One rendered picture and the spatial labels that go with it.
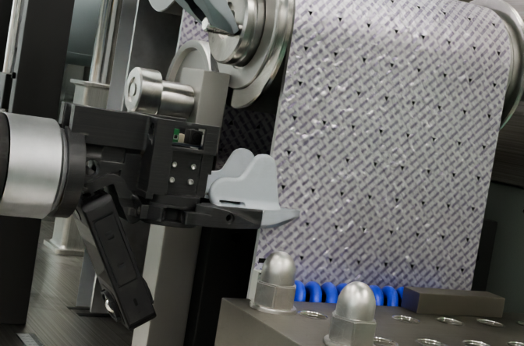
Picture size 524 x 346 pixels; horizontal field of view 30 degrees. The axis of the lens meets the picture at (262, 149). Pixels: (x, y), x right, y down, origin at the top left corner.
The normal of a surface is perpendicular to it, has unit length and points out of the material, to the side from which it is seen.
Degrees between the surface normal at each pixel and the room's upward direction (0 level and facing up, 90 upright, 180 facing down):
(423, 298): 90
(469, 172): 90
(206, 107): 90
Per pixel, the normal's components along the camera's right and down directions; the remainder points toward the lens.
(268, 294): -0.53, -0.04
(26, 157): 0.48, -0.15
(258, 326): -0.88, -0.11
